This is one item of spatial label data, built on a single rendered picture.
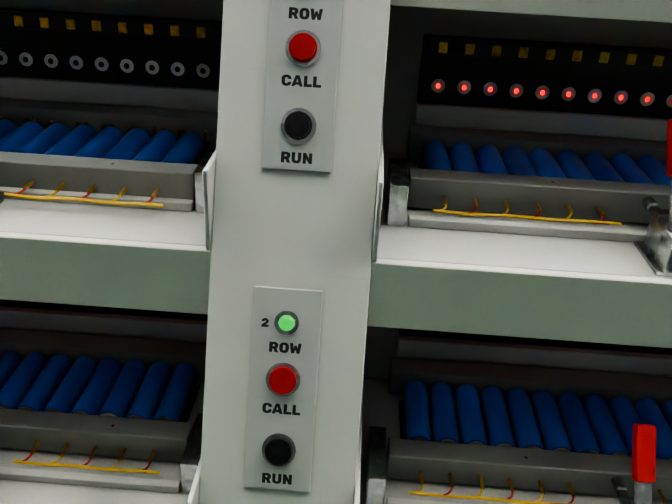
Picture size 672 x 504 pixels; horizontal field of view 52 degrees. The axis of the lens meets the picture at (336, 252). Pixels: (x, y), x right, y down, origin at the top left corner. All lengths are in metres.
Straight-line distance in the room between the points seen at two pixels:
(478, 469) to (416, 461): 0.04
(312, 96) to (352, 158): 0.04
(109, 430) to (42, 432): 0.05
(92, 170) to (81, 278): 0.07
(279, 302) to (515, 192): 0.17
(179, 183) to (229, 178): 0.06
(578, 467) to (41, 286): 0.37
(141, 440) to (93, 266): 0.14
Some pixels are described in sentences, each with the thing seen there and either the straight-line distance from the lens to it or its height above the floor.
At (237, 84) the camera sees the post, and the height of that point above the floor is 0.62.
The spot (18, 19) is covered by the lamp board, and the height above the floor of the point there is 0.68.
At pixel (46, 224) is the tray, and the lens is 0.46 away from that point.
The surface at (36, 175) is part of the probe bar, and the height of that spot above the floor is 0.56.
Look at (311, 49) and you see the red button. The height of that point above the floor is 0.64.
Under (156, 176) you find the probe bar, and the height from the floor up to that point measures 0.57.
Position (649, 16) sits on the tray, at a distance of 0.46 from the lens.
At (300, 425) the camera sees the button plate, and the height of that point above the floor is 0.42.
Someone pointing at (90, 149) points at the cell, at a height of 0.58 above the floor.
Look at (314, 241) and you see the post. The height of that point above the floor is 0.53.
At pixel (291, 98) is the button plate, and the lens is 0.40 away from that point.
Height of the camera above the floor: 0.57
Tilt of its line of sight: 6 degrees down
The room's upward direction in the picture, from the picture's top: 4 degrees clockwise
